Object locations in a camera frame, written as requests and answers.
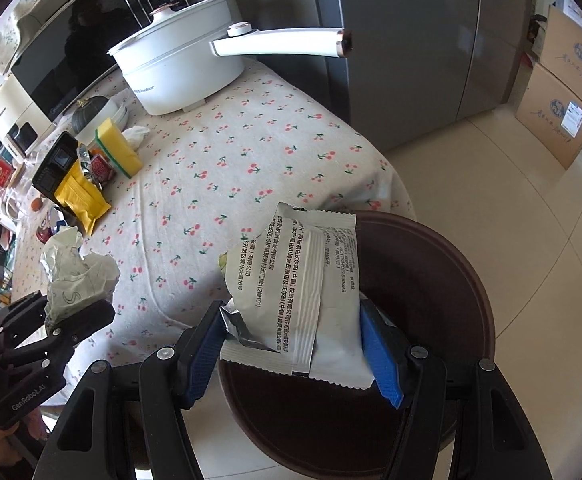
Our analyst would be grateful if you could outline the white snack packet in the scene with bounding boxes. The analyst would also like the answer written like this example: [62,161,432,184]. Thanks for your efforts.
[218,201,376,391]

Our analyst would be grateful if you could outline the black ribbed box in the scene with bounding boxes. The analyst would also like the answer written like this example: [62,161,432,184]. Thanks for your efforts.
[32,131,80,206]

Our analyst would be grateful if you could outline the cherry print tablecloth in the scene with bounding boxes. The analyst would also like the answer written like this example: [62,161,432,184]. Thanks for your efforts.
[1,57,412,401]

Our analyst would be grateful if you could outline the brown round trash bin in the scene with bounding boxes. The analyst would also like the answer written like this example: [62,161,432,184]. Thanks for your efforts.
[216,211,497,471]

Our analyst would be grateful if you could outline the white plates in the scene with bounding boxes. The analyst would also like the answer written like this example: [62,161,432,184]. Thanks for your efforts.
[78,100,132,146]

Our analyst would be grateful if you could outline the grey refrigerator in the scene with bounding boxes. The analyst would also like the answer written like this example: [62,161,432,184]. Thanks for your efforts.
[306,0,537,153]

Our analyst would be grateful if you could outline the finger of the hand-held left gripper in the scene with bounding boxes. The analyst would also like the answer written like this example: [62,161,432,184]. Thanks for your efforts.
[1,299,116,396]
[0,290,49,356]

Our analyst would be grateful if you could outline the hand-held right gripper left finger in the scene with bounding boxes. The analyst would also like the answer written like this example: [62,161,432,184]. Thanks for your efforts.
[33,301,229,480]

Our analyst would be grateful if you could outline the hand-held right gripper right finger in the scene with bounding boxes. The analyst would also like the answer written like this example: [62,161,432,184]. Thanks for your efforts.
[358,299,554,480]

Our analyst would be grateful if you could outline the black microwave oven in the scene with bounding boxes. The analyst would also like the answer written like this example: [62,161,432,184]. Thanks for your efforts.
[8,0,192,123]

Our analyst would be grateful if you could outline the person's left hand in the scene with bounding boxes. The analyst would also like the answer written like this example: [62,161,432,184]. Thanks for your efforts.
[0,417,46,468]

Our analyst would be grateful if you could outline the green pumpkin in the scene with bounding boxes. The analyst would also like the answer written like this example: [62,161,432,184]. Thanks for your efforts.
[71,95,114,136]

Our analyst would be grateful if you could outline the white pot lid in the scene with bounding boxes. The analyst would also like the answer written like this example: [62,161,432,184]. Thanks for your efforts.
[110,0,230,57]

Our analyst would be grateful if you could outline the white paper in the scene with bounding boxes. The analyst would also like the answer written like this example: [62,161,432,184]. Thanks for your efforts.
[40,226,122,326]

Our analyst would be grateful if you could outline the yellow sponge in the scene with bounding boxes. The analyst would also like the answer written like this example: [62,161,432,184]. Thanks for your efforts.
[95,117,144,179]

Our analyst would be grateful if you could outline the white tissue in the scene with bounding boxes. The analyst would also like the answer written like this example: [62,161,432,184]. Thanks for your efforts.
[121,125,151,153]

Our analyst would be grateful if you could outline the white electric pot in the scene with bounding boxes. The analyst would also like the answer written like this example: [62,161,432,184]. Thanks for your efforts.
[107,0,354,116]

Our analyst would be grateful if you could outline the yellow packet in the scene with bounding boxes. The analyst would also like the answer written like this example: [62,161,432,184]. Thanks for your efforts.
[53,160,112,236]

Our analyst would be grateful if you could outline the cardboard box with label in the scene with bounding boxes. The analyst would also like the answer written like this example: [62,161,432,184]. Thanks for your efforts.
[515,62,582,170]

